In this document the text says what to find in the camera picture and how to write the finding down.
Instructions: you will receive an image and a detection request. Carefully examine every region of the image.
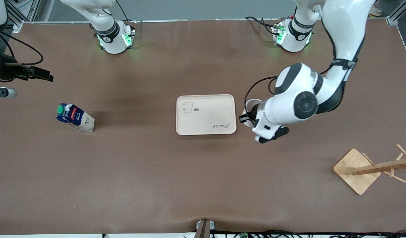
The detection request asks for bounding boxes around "metal table edge bracket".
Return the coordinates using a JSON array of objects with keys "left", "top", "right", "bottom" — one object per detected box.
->
[{"left": 196, "top": 219, "right": 215, "bottom": 238}]

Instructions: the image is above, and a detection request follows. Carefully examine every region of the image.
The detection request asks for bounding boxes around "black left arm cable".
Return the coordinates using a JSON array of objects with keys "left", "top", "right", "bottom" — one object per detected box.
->
[{"left": 244, "top": 77, "right": 278, "bottom": 128}]

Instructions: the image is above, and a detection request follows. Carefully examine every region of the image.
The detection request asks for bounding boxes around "aluminium frame profile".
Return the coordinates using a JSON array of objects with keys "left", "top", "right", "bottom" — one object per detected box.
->
[
  {"left": 5, "top": 0, "right": 41, "bottom": 33},
  {"left": 386, "top": 0, "right": 406, "bottom": 26}
]

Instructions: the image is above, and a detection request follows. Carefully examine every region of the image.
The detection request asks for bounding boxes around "black right base cable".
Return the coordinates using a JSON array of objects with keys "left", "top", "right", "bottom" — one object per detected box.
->
[{"left": 115, "top": 0, "right": 142, "bottom": 25}]

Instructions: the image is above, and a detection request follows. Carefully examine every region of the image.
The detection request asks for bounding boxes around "black base cable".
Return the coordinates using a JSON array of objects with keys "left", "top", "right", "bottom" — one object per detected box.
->
[
  {"left": 115, "top": 0, "right": 142, "bottom": 25},
  {"left": 245, "top": 16, "right": 277, "bottom": 35}
]

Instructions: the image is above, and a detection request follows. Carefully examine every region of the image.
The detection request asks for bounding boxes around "black left base cable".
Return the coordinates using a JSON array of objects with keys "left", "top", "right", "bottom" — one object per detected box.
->
[{"left": 245, "top": 16, "right": 277, "bottom": 35}]

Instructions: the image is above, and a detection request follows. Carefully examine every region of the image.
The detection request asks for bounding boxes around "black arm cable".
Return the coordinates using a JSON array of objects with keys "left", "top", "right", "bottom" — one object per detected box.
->
[
  {"left": 0, "top": 31, "right": 44, "bottom": 65},
  {"left": 244, "top": 77, "right": 278, "bottom": 128}
]

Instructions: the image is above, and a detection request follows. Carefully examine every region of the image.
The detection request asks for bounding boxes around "cream rabbit print tray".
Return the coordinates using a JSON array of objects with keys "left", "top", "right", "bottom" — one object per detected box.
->
[{"left": 176, "top": 94, "right": 237, "bottom": 136}]

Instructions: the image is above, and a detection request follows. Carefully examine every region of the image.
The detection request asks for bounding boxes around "white shoe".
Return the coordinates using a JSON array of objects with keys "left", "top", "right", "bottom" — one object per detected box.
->
[{"left": 369, "top": 0, "right": 384, "bottom": 17}]

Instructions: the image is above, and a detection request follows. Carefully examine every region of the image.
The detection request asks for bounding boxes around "wooden mug tree rack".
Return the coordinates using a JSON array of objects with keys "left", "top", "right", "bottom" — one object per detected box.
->
[{"left": 332, "top": 143, "right": 406, "bottom": 195}]

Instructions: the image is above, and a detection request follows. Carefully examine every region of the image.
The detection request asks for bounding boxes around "white cup black handle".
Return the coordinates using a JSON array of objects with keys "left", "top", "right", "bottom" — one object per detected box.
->
[{"left": 239, "top": 99, "right": 263, "bottom": 128}]

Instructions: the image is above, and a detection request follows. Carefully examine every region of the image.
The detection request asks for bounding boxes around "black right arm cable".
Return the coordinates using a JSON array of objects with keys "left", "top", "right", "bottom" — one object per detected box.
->
[{"left": 0, "top": 31, "right": 44, "bottom": 65}]

